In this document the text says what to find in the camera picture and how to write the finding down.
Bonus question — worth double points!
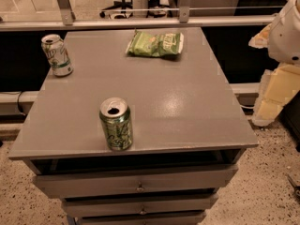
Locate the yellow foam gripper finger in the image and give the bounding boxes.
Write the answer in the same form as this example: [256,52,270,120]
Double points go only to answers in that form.
[251,63,300,127]
[248,24,271,49]

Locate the green jalapeno chip bag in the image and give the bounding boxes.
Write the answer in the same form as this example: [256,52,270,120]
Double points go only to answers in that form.
[126,31,184,59]

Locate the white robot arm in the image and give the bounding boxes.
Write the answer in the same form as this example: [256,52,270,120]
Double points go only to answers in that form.
[248,0,300,127]

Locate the grey drawer cabinet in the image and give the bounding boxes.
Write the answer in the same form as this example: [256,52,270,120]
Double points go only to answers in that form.
[10,28,257,225]

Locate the green soda can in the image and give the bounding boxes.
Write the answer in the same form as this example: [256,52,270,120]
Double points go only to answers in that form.
[99,97,133,151]

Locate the white green 7up can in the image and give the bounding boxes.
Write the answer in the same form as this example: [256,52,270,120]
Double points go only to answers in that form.
[41,34,73,77]

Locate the metal railing frame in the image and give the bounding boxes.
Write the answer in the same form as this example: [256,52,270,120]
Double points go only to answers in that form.
[0,0,288,31]

